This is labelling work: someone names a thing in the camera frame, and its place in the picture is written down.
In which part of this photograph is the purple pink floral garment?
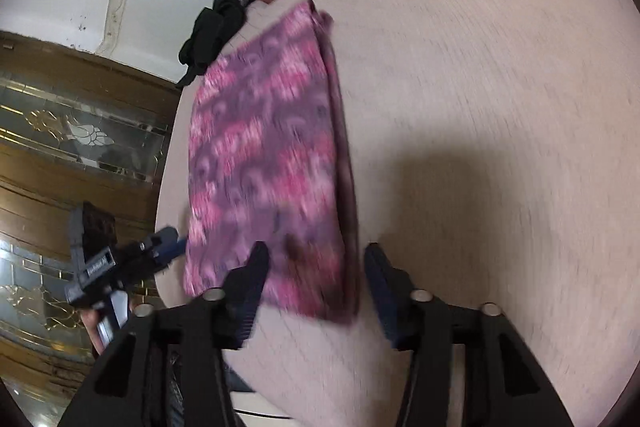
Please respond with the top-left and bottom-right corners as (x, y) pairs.
(182, 0), (359, 324)

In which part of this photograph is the person left hand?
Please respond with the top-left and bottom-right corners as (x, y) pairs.
(79, 309), (104, 358)

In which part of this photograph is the brown wooden glass cabinet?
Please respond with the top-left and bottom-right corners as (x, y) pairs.
(1, 32), (179, 426)

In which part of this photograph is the black crumpled garment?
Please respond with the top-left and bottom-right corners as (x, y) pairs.
(176, 0), (246, 90)

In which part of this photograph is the pink quilted bedspread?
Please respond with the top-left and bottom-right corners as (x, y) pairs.
(154, 0), (640, 427)

